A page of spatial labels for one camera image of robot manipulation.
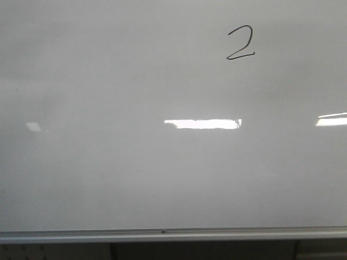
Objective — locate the white whiteboard with aluminium frame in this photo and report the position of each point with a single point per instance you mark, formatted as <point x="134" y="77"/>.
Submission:
<point x="152" y="121"/>

